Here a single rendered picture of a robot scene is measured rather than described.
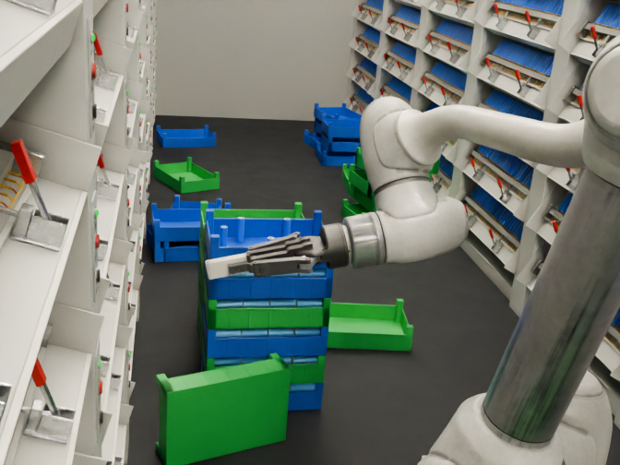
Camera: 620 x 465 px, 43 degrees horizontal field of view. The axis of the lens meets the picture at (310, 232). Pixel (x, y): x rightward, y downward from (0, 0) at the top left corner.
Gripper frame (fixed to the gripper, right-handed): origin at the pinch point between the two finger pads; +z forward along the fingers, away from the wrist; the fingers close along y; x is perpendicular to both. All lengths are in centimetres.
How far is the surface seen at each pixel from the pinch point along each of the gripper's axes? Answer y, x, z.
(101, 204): 9.5, 11.5, 19.0
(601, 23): 92, 12, -116
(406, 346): 79, -72, -48
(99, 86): 12.8, 30.6, 15.3
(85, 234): -39.8, 24.3, 14.0
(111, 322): 4.1, -8.1, 21.5
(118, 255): 29.9, -6.2, 21.3
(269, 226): 69, -22, -12
